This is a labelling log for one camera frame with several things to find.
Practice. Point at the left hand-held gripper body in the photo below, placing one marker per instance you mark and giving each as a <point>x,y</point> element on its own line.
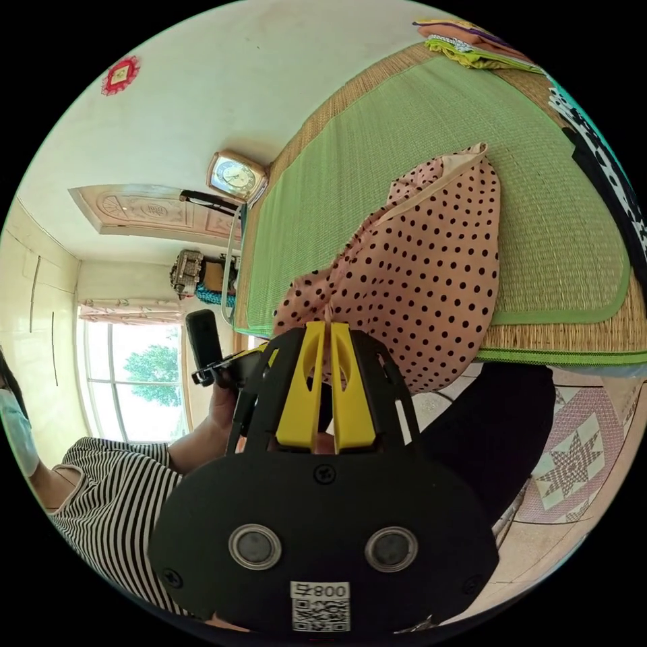
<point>237,369</point>

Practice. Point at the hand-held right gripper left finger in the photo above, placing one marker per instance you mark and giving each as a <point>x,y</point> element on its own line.
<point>298,399</point>

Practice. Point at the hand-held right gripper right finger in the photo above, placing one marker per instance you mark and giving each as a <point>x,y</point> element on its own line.
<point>356,404</point>

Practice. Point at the pink polka dot short sleeve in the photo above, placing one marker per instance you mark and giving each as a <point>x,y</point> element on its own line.
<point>424,273</point>

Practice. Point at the person's left forearm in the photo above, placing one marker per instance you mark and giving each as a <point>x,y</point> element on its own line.
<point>194,445</point>

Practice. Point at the person's left hand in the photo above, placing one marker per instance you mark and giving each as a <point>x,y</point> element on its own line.
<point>223,407</point>

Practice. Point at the person's right hand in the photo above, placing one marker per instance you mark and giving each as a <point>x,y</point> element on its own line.
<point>230,623</point>

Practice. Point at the window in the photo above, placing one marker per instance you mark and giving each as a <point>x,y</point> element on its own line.
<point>136,379</point>

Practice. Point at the flowered curtain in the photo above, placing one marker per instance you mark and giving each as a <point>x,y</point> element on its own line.
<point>126,308</point>

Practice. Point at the person's body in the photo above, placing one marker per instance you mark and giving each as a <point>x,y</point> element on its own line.
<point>116,505</point>

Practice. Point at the wooden door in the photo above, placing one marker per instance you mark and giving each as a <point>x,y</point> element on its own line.
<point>146,210</point>

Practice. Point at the star patterned floor mat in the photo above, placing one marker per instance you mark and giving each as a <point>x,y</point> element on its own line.
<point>576,460</point>

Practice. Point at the bed with green woven mat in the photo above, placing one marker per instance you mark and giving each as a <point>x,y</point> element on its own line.
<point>546,212</point>

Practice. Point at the black and white dotted garment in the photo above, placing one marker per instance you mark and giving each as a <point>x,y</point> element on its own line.
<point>606,167</point>

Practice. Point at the pile of clothes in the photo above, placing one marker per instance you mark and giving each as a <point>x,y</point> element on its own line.
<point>470,48</point>

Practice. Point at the square wall clock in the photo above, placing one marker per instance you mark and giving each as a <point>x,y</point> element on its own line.
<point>235,177</point>

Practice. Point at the red wall ornament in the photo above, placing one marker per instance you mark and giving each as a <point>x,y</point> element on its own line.
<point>120,76</point>

